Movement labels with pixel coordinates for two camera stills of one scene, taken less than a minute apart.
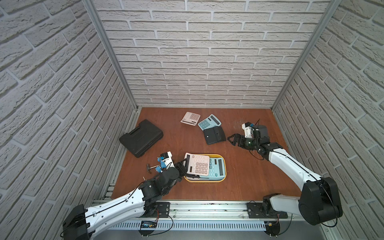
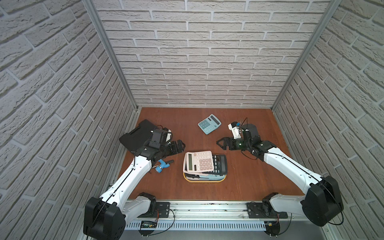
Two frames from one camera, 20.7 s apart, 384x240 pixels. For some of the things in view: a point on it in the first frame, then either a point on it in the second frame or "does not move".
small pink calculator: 191,118 → 199,162
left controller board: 148,224 does not move
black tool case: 140,139 does not move
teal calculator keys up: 211,121 does not move
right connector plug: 272,228 does not move
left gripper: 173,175 → 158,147
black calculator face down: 214,135 → 220,165
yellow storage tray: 211,156 does not move
